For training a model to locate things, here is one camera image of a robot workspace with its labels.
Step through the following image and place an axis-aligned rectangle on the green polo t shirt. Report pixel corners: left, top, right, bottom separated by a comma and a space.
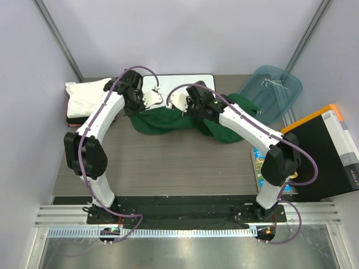
128, 92, 261, 145

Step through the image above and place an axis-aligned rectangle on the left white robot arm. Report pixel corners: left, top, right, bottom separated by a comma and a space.
63, 69, 147, 224

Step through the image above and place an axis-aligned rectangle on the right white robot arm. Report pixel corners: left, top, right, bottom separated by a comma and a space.
171, 81, 301, 221

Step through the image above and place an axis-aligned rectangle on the white board mat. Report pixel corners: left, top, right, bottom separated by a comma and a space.
140, 73, 216, 112

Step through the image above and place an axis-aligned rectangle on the white folded t shirt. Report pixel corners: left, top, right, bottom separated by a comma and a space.
65, 78, 111, 118

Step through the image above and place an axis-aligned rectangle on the colourful picture book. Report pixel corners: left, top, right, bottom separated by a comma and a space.
250, 147, 292, 193

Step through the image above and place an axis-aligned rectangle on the teal plastic bin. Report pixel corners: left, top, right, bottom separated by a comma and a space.
238, 66, 302, 125

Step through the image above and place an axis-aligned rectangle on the yellow cup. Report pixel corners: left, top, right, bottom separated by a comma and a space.
290, 172, 298, 179

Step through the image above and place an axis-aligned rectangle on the black orange file box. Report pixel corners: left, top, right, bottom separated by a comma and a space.
281, 104, 358, 202

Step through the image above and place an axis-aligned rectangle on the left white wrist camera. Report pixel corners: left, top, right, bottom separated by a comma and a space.
142, 85, 163, 109

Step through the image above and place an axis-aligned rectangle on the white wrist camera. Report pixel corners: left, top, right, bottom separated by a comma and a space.
166, 93, 188, 112
142, 85, 163, 109

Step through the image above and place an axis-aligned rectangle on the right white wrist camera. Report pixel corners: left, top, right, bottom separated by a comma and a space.
166, 93, 188, 112

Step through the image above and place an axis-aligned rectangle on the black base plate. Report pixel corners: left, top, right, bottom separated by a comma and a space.
53, 195, 287, 229

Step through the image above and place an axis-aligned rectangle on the aluminium rail frame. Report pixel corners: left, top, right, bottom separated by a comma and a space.
27, 196, 356, 268

